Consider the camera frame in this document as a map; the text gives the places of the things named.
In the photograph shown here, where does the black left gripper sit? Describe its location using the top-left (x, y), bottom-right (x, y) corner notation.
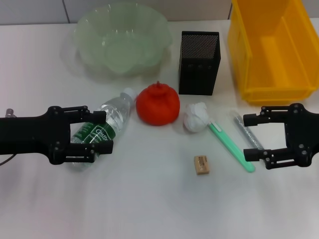
top-left (0, 106), bottom-right (114, 165)

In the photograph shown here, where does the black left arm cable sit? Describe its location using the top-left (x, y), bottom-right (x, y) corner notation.
top-left (0, 154), bottom-right (16, 165)

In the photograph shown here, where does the white paper ball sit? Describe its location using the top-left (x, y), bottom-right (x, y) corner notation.
top-left (183, 101), bottom-right (209, 134)

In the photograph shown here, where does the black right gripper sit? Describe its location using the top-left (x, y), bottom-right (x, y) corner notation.
top-left (243, 103), bottom-right (319, 170)

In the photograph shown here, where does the green pen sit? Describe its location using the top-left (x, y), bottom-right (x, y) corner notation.
top-left (206, 119), bottom-right (256, 173)

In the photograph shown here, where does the beige eraser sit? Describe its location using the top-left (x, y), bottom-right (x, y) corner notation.
top-left (194, 154), bottom-right (210, 175)

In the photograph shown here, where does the grey marker pen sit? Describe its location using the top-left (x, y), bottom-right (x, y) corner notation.
top-left (229, 110), bottom-right (265, 151)

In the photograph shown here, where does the red pumpkin-shaped toy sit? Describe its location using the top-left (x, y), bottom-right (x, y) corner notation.
top-left (136, 81), bottom-right (180, 126)

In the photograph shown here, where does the black mesh pen holder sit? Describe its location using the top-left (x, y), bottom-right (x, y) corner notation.
top-left (178, 30), bottom-right (222, 96)

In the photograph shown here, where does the clear water bottle green label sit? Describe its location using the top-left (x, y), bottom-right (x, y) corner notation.
top-left (70, 87), bottom-right (137, 172)

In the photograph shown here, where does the yellow plastic bin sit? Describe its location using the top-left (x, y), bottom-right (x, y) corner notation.
top-left (227, 0), bottom-right (319, 107)

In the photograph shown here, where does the pale green glass fruit bowl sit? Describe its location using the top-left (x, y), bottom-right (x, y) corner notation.
top-left (74, 2), bottom-right (173, 77)

